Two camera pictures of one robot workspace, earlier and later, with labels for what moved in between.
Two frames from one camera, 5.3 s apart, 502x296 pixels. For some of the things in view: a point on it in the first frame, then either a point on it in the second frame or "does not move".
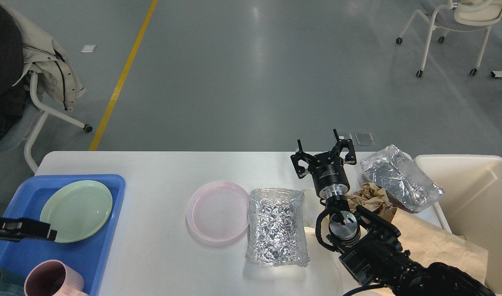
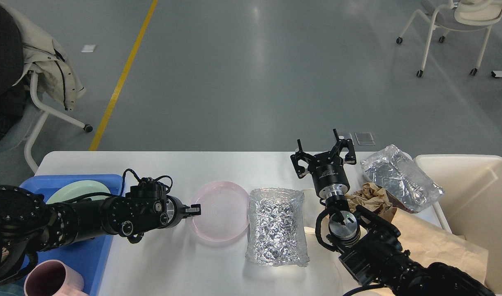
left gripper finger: [17, 229] -> [194, 210]
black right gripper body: [329, 175] does not move
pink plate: [218, 211] does not move
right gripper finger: [301, 172] does not move
